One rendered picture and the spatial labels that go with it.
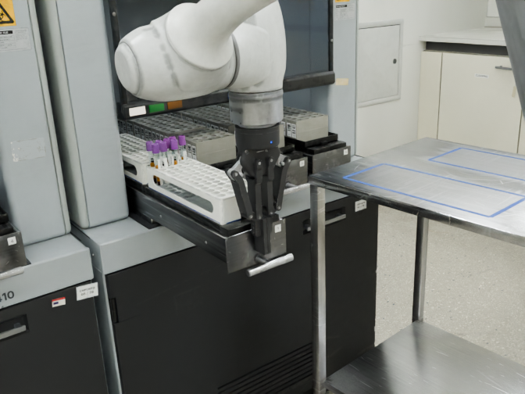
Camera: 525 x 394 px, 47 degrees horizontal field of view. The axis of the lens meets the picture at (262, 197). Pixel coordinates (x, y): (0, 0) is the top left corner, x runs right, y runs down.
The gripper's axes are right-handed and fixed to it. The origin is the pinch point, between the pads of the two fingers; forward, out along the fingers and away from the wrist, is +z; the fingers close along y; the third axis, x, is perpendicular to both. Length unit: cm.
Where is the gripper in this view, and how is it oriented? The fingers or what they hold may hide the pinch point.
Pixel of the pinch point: (262, 234)
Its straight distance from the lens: 107.6
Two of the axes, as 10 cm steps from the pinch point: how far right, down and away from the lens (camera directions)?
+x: 6.0, 2.5, -7.6
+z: 0.4, 9.4, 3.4
